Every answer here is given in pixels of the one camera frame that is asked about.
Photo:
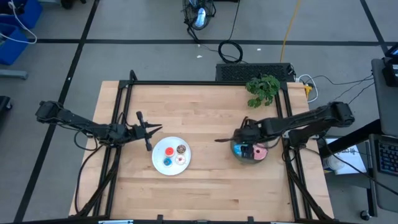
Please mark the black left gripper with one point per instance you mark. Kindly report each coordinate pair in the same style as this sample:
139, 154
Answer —
136, 132

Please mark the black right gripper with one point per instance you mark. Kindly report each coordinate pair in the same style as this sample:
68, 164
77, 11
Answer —
247, 133

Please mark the red sugar frosted donut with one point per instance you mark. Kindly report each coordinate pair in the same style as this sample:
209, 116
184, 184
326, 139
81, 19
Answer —
169, 151

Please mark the white donut colourful sprinkles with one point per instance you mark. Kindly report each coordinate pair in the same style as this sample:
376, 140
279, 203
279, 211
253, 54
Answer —
180, 160

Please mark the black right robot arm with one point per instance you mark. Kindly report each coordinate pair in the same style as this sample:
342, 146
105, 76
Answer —
304, 119

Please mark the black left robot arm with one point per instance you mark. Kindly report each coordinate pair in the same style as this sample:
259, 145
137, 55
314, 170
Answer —
71, 119

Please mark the small blue object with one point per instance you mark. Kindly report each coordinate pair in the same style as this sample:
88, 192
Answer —
237, 150

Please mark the white round plate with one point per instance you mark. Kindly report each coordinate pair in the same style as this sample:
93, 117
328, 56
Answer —
161, 146

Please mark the clear glass bowl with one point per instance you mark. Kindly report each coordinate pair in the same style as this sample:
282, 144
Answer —
248, 160

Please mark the chocolate frosted donut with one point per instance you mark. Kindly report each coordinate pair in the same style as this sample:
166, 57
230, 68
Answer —
181, 149

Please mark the blue frosted donut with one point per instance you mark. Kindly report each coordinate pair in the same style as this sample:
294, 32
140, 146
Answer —
167, 161

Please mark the pink frosted donut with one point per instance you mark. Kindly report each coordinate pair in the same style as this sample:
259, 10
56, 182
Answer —
260, 152

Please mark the green leafy plant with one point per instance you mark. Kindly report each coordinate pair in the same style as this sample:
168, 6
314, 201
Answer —
262, 88

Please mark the black computer case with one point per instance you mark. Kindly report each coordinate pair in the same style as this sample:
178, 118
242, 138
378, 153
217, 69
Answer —
253, 72

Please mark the yellow power plug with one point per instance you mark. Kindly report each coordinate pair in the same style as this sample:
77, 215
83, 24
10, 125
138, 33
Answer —
308, 89

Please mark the black floor fan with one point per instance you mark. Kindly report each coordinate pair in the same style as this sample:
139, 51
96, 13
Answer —
199, 14

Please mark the white paper sheet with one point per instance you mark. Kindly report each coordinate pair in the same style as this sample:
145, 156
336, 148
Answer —
353, 158

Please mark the black caster wheel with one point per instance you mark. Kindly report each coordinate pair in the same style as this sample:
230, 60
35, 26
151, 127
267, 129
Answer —
365, 215

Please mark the black keyboard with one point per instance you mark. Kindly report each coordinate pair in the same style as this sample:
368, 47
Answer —
388, 157

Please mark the grey side table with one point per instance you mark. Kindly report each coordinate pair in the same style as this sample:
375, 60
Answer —
385, 102

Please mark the blue plastic bin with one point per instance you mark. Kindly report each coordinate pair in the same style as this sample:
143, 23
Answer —
11, 43
29, 14

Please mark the grey desk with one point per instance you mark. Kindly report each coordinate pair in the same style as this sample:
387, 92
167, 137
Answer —
387, 186

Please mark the black metal table frame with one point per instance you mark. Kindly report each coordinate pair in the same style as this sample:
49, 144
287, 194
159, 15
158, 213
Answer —
199, 83

